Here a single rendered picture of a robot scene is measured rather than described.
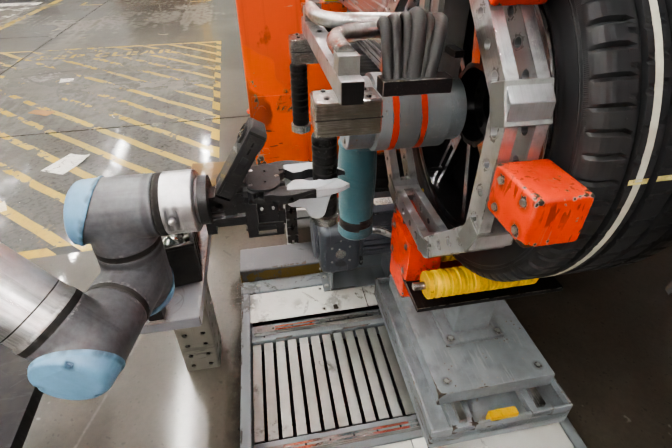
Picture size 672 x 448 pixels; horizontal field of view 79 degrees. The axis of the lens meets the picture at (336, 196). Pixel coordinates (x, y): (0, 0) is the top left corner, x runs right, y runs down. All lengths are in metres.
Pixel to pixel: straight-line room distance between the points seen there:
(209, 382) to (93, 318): 0.84
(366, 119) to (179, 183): 0.26
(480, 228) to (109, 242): 0.51
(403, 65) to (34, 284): 0.50
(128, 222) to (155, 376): 0.91
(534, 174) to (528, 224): 0.07
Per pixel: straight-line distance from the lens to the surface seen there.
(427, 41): 0.55
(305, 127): 0.92
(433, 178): 1.00
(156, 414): 1.38
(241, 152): 0.56
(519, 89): 0.54
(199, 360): 1.39
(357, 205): 0.96
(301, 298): 1.44
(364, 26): 0.66
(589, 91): 0.56
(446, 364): 1.13
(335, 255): 1.23
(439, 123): 0.74
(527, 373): 1.18
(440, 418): 1.15
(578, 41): 0.58
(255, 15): 1.13
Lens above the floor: 1.14
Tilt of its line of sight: 34 degrees down
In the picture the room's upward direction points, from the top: straight up
